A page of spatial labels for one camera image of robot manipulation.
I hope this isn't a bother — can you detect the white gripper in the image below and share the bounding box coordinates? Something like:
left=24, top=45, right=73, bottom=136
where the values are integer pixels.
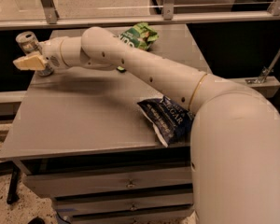
left=13, top=37, right=65, bottom=71

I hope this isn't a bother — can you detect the silver redbull can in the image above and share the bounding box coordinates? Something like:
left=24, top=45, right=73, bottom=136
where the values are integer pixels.
left=16, top=31, right=53, bottom=77

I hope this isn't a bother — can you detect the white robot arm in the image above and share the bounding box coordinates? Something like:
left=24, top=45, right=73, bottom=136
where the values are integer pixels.
left=14, top=27, right=280, bottom=224

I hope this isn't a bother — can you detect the grey drawer cabinet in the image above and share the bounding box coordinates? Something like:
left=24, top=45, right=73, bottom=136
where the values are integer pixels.
left=0, top=23, right=216, bottom=224

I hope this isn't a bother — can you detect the green snack bag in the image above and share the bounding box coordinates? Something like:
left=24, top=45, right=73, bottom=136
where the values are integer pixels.
left=116, top=21, right=160, bottom=73

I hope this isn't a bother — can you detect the black stand leg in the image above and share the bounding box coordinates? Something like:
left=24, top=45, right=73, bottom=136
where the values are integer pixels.
left=7, top=166, right=21, bottom=204

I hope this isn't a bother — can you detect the blue potato chips bag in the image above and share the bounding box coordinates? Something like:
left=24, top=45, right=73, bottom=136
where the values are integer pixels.
left=137, top=96, right=194, bottom=147

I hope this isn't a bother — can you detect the metal railing frame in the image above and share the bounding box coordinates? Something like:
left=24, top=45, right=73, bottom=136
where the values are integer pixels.
left=0, top=0, right=280, bottom=30

